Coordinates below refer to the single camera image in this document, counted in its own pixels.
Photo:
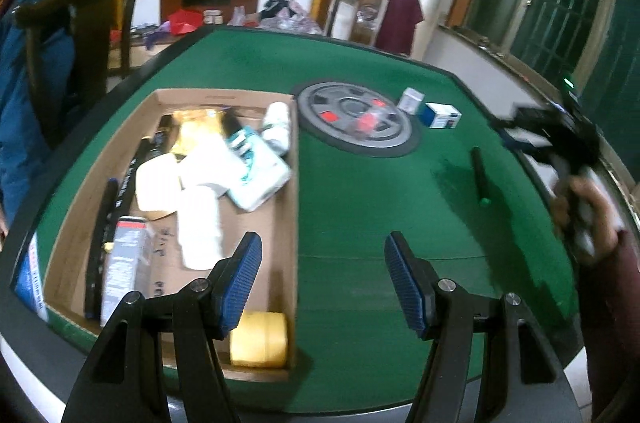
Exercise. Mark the person's right hand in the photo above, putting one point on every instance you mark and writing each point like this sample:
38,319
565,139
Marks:
595,203

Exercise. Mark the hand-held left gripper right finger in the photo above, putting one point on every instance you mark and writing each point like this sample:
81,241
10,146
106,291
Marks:
405,283

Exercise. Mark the person's right forearm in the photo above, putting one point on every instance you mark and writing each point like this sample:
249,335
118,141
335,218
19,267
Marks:
610,313

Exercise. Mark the red bag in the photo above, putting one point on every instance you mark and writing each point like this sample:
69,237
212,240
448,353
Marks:
182,20

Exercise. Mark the grey round table console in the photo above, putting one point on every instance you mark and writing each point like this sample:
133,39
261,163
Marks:
320,103

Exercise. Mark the white plug charger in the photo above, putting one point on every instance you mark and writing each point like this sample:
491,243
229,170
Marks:
207,165

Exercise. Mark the clear glass jar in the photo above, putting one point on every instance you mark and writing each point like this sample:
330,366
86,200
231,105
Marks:
369,15

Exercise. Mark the blue jacket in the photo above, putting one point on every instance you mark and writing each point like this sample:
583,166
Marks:
25,103

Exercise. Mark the black marker green end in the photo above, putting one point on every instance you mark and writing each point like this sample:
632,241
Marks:
480,173

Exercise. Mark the red and grey carton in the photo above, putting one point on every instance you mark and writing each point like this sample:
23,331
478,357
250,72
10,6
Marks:
125,268

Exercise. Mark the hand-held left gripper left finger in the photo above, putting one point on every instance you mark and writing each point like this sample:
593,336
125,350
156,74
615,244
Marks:
245,283

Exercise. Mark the floral cloth pile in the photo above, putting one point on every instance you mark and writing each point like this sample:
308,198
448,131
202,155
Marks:
290,15

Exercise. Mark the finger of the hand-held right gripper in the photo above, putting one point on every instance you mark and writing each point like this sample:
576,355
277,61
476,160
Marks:
525,142
520,115

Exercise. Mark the maroon cloth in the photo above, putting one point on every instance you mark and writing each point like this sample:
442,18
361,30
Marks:
400,23

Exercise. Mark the black marker blue end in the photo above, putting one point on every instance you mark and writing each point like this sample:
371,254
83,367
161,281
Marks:
145,158

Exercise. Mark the white bottle teal print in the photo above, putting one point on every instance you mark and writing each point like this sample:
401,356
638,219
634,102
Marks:
277,118

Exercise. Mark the cardboard box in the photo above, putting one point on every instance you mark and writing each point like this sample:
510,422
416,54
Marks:
260,253

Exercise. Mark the light blue carton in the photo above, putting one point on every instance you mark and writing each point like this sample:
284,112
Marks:
262,178

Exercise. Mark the white and blue carton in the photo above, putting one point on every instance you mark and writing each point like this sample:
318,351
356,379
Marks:
440,115

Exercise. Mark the gold foil packet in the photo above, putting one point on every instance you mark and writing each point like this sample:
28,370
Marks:
197,130

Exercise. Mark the window with wooden frame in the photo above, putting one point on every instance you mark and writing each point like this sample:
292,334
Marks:
550,3

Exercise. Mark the small white carton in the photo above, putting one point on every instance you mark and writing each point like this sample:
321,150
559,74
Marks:
411,99

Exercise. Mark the yellow round jar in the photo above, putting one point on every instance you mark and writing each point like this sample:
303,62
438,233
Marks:
260,338

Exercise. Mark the black marker yellow end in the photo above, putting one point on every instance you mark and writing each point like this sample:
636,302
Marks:
100,253

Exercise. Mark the cream plastic case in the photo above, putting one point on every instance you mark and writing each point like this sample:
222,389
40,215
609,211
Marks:
157,188

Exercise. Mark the white pill bottle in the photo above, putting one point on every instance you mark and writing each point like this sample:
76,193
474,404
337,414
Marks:
200,228

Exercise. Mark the red item in clear packet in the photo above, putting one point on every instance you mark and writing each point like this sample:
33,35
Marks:
370,121

